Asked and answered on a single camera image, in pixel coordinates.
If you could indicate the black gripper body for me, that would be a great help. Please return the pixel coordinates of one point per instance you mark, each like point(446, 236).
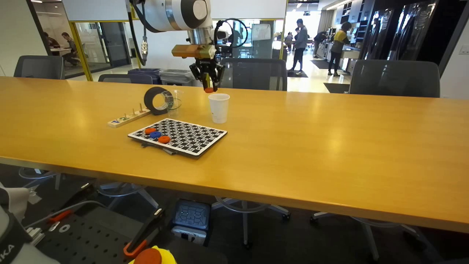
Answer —
point(207, 66)

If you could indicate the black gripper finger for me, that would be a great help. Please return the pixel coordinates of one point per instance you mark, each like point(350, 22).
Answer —
point(200, 77)
point(218, 78)

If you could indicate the orange disc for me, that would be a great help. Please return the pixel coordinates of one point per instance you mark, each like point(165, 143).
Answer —
point(210, 90)
point(165, 140)
point(150, 131)

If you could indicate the blue disc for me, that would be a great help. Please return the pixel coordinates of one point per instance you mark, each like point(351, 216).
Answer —
point(156, 134)

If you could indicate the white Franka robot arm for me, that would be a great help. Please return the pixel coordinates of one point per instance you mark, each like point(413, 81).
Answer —
point(166, 15)

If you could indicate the white black robot base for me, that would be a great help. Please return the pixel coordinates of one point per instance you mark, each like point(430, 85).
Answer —
point(8, 244)

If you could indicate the white paper cup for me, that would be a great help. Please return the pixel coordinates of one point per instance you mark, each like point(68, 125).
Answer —
point(219, 110)

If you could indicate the clear glass cup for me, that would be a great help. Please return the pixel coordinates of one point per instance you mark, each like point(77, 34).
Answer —
point(175, 100)

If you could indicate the black tape roll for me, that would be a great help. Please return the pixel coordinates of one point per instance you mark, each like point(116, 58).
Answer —
point(147, 102)

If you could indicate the white hanging panel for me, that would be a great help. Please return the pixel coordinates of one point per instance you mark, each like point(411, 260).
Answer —
point(96, 9)
point(254, 9)

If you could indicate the gray board support piece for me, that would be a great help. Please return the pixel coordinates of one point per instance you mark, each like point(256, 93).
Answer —
point(168, 150)

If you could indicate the dark floor mat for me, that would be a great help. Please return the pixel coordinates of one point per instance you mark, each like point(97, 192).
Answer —
point(298, 74)
point(338, 88)

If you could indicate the wooden number puzzle strip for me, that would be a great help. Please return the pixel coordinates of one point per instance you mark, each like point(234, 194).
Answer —
point(125, 119)

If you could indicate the person in dark clothes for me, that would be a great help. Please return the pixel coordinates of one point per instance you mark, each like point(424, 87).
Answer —
point(301, 41)

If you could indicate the person in yellow shirt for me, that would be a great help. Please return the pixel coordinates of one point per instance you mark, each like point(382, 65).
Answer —
point(339, 44)

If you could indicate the office chair base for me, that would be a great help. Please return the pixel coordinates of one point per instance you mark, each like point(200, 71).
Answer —
point(149, 198)
point(58, 181)

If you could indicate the seated person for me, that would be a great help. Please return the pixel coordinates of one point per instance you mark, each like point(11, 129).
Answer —
point(48, 41)
point(68, 46)

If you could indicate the black office chair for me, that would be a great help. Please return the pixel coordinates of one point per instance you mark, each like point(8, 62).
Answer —
point(245, 214)
point(366, 229)

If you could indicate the gray floor power box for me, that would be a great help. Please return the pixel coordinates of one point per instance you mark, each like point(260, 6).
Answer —
point(191, 217)

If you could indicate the black orange clamp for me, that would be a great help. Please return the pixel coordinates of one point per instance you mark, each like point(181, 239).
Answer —
point(147, 229)

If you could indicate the black angled bar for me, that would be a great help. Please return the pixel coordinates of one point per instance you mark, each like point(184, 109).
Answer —
point(81, 195)

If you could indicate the yellow red emergency stop button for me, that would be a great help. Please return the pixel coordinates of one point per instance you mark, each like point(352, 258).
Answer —
point(152, 257)

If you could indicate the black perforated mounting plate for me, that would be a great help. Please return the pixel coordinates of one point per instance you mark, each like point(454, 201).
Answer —
point(93, 239)

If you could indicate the black glass door refrigerators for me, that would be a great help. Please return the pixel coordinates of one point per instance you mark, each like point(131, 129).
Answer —
point(411, 30)

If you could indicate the brown wrist camera box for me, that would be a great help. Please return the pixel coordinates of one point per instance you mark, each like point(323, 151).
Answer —
point(193, 50)

